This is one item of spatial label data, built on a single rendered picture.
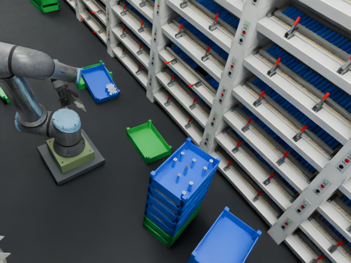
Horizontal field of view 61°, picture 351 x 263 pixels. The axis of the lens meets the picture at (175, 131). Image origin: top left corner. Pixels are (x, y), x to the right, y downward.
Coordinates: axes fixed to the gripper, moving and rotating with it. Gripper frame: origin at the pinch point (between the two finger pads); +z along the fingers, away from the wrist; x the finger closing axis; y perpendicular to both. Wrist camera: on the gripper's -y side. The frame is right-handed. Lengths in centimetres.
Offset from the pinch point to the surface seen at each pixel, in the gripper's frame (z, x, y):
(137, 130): 27.3, 25.3, -29.0
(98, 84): -15, 1, -56
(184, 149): 33, 66, 35
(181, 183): 44, 62, 53
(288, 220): 91, 106, 31
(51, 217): 47, -20, 39
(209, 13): -28, 100, 4
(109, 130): 19.8, 7.1, -24.1
